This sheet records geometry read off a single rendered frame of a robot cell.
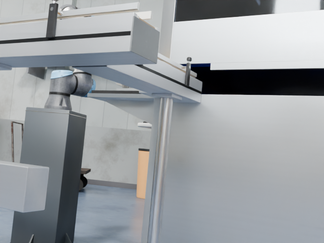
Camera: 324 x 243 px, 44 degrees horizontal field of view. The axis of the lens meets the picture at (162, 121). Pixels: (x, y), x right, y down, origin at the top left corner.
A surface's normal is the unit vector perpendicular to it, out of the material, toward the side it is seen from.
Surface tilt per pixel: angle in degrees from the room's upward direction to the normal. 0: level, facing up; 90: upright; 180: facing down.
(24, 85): 90
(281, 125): 90
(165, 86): 90
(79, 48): 90
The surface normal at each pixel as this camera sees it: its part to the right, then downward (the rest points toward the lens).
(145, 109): -0.47, -0.11
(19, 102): -0.18, -0.09
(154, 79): 0.88, 0.04
